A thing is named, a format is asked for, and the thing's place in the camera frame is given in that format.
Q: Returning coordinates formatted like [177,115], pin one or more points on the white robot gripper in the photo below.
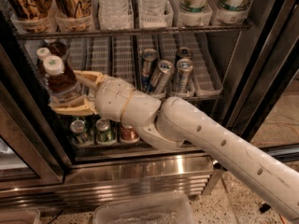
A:
[111,99]

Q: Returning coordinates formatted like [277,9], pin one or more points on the silver slim can front right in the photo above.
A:
[183,75]

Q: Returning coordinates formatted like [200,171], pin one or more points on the red soda can front left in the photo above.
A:
[128,134]

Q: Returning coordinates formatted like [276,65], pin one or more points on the clear water bottle top left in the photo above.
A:
[114,14]

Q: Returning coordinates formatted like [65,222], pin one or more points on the clear water bottle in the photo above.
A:
[152,0]
[114,14]

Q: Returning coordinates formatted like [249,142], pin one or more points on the middle wire shelf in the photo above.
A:
[198,100]

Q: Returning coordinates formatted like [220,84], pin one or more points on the silver slim can rear right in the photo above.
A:
[184,53]

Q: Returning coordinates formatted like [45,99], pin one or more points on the silver slim can rear left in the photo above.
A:
[148,60]

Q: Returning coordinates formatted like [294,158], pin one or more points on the white empty tray middle centre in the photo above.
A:
[123,60]

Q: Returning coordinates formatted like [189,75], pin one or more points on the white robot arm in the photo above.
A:
[166,124]

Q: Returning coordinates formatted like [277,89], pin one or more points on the fridge glass door right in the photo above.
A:
[256,64]

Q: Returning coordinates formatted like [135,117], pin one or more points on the white empty tray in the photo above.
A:
[205,75]
[123,60]

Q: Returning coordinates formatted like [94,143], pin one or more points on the brown tea bottle far left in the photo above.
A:
[42,54]

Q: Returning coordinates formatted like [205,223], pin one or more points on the brown tea bottle rear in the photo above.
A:
[57,48]

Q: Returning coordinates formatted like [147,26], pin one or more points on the silver slim can front left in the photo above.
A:
[160,77]

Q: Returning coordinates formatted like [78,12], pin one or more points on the top wire shelf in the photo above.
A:
[151,31]

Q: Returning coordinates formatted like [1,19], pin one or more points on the stainless steel fridge cabinet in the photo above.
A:
[97,175]

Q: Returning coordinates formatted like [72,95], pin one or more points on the clear water bottle top right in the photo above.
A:
[152,0]

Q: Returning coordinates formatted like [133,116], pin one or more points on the black stand leg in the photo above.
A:
[264,207]

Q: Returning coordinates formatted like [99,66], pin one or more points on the clear plastic bin on floor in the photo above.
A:
[162,208]

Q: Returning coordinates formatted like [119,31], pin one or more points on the white empty tray middle right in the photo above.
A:
[205,75]

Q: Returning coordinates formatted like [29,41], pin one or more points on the fridge glass door left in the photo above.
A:
[37,159]

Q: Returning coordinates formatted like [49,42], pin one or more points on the fridge glass door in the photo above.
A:
[256,64]
[37,159]

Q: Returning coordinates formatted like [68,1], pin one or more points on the green soda can front left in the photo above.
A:
[80,132]

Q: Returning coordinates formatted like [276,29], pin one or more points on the green soda can front right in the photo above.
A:
[104,132]

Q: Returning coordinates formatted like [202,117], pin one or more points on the clear plastic bin corner left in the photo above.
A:
[20,216]

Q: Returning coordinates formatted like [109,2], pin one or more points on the silver slim can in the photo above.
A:
[184,53]
[148,60]
[183,75]
[160,77]

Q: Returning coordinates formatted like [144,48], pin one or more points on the brown tea bottle white cap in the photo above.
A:
[60,80]

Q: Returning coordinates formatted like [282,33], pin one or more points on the green soda can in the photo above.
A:
[80,132]
[104,132]

